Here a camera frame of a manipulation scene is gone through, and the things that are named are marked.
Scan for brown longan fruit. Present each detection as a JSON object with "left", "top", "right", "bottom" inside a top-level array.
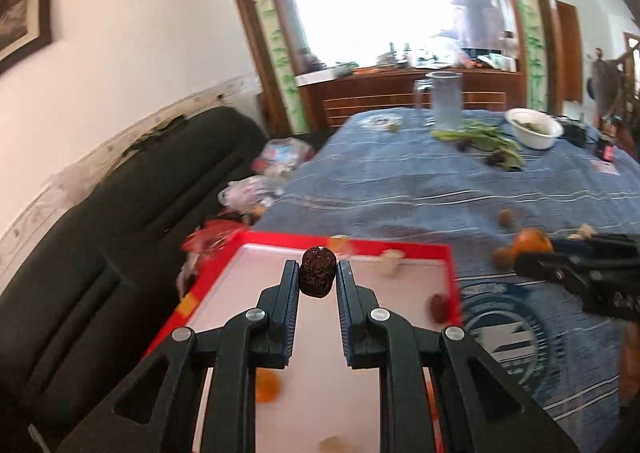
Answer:
[{"left": 497, "top": 208, "right": 515, "bottom": 228}]

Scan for dark plum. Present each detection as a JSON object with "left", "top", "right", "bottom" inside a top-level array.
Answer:
[
  {"left": 457, "top": 139, "right": 472, "bottom": 152},
  {"left": 486, "top": 150, "right": 509, "bottom": 167}
]

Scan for white bowl with leaves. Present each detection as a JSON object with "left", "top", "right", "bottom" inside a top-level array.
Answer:
[{"left": 504, "top": 108, "right": 564, "bottom": 150}]

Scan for clear plastic bag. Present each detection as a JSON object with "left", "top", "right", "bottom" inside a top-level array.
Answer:
[{"left": 218, "top": 138, "right": 314, "bottom": 219}]

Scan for red plastic bag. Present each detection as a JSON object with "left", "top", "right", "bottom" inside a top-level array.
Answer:
[{"left": 176, "top": 219, "right": 248, "bottom": 299}]

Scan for person's right hand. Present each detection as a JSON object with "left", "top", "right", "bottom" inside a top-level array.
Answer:
[{"left": 618, "top": 323, "right": 640, "bottom": 407}]

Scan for blue plaid tablecloth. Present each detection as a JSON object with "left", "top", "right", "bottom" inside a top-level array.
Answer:
[{"left": 258, "top": 108, "right": 639, "bottom": 452}]

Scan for small orange mandarin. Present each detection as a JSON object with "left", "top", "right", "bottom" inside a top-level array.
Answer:
[{"left": 425, "top": 376, "right": 439, "bottom": 423}]

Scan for white cake cube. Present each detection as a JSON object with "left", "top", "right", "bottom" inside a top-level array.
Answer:
[
  {"left": 318, "top": 436, "right": 356, "bottom": 453},
  {"left": 567, "top": 223, "right": 598, "bottom": 241},
  {"left": 378, "top": 249, "right": 405, "bottom": 277}
]

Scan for red date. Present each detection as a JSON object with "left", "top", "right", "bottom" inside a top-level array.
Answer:
[
  {"left": 428, "top": 293, "right": 449, "bottom": 324},
  {"left": 298, "top": 246, "right": 337, "bottom": 298}
]

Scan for clear glass pitcher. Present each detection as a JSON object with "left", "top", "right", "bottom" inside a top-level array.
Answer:
[{"left": 413, "top": 70, "right": 463, "bottom": 131}]

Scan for green leafy vegetables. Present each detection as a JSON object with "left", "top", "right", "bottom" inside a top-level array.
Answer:
[{"left": 431, "top": 122, "right": 524, "bottom": 171}]

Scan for dark plum right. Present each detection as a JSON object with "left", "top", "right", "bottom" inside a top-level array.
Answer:
[{"left": 486, "top": 150, "right": 509, "bottom": 167}]

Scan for grey bag on post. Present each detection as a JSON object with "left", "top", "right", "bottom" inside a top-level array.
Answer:
[{"left": 588, "top": 48, "right": 620, "bottom": 124}]

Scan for white cake cube right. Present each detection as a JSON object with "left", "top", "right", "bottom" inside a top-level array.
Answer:
[{"left": 318, "top": 436, "right": 356, "bottom": 453}]

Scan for large orange mandarin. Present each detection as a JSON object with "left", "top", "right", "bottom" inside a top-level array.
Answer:
[{"left": 511, "top": 228, "right": 553, "bottom": 259}]

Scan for black red canister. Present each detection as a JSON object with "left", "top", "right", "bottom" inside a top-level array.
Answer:
[{"left": 594, "top": 132, "right": 615, "bottom": 162}]

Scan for dark plum left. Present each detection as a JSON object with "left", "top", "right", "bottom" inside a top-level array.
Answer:
[{"left": 457, "top": 139, "right": 472, "bottom": 152}]

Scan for white cake cube top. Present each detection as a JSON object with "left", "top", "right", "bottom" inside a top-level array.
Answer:
[{"left": 378, "top": 249, "right": 405, "bottom": 277}]

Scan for wooden cabinet counter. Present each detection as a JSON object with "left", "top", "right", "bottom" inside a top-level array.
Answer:
[{"left": 295, "top": 67, "right": 527, "bottom": 130}]

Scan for white cake cube middle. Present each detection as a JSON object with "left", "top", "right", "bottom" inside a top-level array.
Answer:
[{"left": 567, "top": 223, "right": 598, "bottom": 241}]

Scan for pink white card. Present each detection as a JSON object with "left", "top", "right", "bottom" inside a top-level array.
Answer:
[{"left": 590, "top": 159, "right": 620, "bottom": 176}]

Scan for red white box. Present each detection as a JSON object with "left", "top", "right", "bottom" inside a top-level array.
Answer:
[{"left": 154, "top": 231, "right": 458, "bottom": 452}]

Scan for black sofa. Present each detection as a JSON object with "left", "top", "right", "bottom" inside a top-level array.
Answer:
[{"left": 1, "top": 107, "right": 266, "bottom": 452}]

